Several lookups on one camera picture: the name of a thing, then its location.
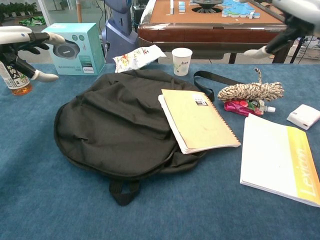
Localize brown mahjong table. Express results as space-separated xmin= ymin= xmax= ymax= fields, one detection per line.
xmin=137 ymin=0 xmax=296 ymax=65

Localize floral snack packet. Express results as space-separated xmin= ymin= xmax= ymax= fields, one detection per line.
xmin=112 ymin=44 xmax=167 ymax=74

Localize green potted plants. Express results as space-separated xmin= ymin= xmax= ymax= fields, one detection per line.
xmin=0 ymin=1 xmax=38 ymax=18

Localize white yellow Lexicon book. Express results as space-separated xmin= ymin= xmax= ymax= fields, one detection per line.
xmin=239 ymin=113 xmax=320 ymax=208

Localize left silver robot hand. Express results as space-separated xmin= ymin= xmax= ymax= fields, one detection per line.
xmin=0 ymin=25 xmax=66 ymax=83

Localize coiled patterned rope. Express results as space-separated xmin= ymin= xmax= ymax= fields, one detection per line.
xmin=217 ymin=67 xmax=285 ymax=102

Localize white paper cup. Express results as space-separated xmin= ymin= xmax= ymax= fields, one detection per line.
xmin=171 ymin=47 xmax=193 ymax=77

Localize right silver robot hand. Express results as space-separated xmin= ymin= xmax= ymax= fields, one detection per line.
xmin=243 ymin=0 xmax=320 ymax=60

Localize blue mahjong tile heap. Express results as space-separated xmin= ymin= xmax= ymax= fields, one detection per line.
xmin=221 ymin=0 xmax=262 ymax=20

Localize black tripod stand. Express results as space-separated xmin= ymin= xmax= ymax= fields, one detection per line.
xmin=289 ymin=34 xmax=320 ymax=65

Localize blue grey machine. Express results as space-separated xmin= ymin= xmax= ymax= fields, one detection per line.
xmin=101 ymin=0 xmax=140 ymax=63

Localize blue table mat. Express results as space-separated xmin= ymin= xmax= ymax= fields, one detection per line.
xmin=0 ymin=62 xmax=320 ymax=240

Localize white plastic basket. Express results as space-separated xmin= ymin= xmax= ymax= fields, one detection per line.
xmin=287 ymin=37 xmax=320 ymax=60

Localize brown tea bottle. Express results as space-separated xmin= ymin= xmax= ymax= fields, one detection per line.
xmin=0 ymin=59 xmax=33 ymax=96

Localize black fabric backpack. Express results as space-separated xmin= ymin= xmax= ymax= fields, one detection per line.
xmin=53 ymin=68 xmax=245 ymax=207

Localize teal speaker box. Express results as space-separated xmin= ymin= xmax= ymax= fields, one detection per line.
xmin=41 ymin=22 xmax=106 ymax=76

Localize small white box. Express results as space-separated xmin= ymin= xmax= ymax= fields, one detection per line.
xmin=286 ymin=103 xmax=320 ymax=131

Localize pink juice pouch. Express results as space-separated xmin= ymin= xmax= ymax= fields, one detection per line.
xmin=223 ymin=98 xmax=277 ymax=117

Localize green cloth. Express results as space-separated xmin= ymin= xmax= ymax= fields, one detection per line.
xmin=19 ymin=16 xmax=47 ymax=27

